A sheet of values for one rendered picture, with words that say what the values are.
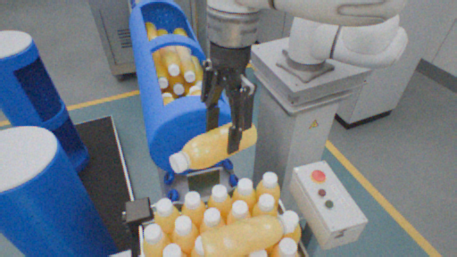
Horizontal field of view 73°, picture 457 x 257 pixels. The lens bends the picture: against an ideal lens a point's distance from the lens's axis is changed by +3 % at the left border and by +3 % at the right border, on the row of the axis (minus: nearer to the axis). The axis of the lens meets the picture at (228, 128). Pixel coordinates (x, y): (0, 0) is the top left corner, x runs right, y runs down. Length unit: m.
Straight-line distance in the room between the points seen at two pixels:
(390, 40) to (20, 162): 1.23
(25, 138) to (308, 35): 1.04
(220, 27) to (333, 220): 0.53
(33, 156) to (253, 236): 0.76
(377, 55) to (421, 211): 1.46
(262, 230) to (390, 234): 1.60
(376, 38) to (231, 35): 0.70
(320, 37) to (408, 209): 1.51
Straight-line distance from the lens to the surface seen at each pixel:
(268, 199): 0.80
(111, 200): 2.07
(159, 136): 0.88
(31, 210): 1.18
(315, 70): 1.28
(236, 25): 0.50
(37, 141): 1.20
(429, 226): 2.38
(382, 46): 1.16
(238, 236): 0.67
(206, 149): 0.61
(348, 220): 0.82
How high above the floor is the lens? 1.76
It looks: 43 degrees down
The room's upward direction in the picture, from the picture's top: straight up
